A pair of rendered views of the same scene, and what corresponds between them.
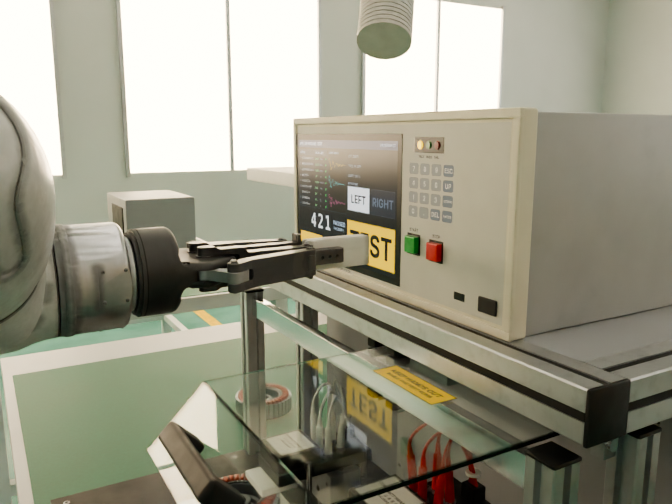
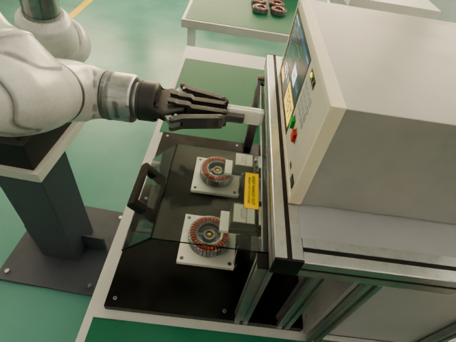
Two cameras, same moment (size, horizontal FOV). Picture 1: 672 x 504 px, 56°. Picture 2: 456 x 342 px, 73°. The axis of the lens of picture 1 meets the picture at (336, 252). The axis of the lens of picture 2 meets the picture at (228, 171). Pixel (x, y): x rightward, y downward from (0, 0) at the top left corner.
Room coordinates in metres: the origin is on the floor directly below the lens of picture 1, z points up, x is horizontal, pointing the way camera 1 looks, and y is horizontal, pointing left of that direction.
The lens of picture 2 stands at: (0.17, -0.21, 1.53)
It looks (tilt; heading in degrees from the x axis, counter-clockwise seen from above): 46 degrees down; 26
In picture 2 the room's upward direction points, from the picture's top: 10 degrees clockwise
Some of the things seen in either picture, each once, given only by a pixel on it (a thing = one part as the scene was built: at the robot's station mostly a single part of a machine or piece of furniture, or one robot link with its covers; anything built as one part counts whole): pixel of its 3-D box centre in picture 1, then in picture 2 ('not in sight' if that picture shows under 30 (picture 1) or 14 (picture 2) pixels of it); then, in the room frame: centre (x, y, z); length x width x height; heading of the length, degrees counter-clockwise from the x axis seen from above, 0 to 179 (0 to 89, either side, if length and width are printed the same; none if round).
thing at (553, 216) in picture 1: (501, 196); (389, 100); (0.82, -0.22, 1.22); 0.44 x 0.39 x 0.20; 30
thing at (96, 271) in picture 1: (92, 277); (123, 97); (0.51, 0.20, 1.18); 0.09 x 0.06 x 0.09; 30
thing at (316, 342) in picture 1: (349, 362); (262, 150); (0.72, -0.02, 1.03); 0.62 x 0.01 x 0.03; 30
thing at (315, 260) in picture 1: (323, 258); (230, 119); (0.59, 0.01, 1.18); 0.05 x 0.03 x 0.01; 120
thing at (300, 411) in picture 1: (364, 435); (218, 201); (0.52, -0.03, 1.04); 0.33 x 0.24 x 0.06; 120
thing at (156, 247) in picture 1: (180, 268); (162, 103); (0.54, 0.14, 1.18); 0.09 x 0.08 x 0.07; 120
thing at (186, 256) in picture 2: not in sight; (207, 241); (0.57, 0.01, 0.78); 0.15 x 0.15 x 0.01; 30
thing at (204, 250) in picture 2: not in sight; (209, 236); (0.57, 0.01, 0.80); 0.11 x 0.11 x 0.04
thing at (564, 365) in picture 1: (488, 288); (359, 142); (0.83, -0.21, 1.09); 0.68 x 0.44 x 0.05; 30
